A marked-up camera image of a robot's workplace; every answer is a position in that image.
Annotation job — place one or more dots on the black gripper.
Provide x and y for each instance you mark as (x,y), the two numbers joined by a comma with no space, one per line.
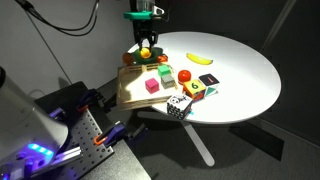
(145,26)

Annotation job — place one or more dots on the yellow round toy fruit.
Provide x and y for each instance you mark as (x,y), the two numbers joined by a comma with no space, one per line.
(145,53)

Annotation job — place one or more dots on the green bowl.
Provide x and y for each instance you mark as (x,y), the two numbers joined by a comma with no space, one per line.
(156,52)

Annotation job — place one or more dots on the orange toy fruit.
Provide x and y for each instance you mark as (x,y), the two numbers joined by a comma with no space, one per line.
(127,59)

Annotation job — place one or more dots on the wooden tray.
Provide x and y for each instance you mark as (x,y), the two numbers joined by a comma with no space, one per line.
(133,88)

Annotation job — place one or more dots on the orange block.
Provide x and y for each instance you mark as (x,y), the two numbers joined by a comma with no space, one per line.
(162,59)

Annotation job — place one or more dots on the green cube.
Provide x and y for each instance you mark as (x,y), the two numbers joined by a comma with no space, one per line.
(164,70)

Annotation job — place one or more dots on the pink cube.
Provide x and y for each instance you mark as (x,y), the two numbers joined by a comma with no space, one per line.
(152,85)

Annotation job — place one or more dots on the gray cube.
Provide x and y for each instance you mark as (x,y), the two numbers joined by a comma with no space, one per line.
(167,81)

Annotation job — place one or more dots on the red toy apple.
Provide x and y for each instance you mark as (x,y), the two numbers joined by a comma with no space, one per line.
(184,76)

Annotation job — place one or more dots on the yellow toy banana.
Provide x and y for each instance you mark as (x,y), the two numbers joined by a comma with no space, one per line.
(199,59)

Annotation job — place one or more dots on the orange number six cube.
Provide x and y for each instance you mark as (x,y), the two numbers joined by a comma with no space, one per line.
(194,88)

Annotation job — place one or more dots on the black white checkered cube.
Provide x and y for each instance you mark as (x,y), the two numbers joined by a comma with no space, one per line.
(179,106)

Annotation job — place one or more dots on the purple orange clamp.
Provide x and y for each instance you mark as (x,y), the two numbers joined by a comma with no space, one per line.
(87,98)
(113,133)

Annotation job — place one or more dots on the white table base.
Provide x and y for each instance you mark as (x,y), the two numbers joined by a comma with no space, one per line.
(196,140)

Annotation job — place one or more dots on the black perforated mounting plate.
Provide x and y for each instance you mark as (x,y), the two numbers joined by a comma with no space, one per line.
(86,133)

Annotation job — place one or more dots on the black robot stand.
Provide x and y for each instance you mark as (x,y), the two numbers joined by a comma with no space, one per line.
(126,166)

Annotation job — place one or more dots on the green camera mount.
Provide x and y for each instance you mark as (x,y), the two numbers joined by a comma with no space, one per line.
(138,15)

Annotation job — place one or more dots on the silver aluminium rail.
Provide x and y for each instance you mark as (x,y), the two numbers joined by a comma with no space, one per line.
(68,155)
(57,113)

